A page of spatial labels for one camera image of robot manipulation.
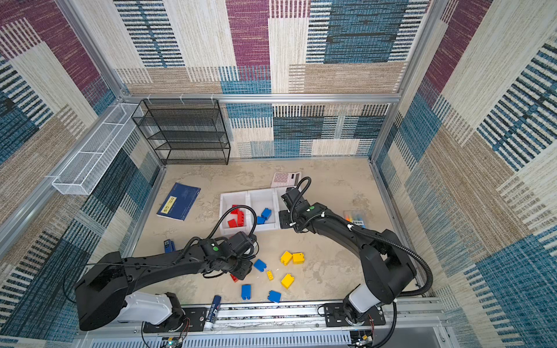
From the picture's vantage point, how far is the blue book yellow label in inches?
39.7

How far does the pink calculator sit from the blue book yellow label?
0.39 metres

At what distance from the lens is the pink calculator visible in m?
1.10
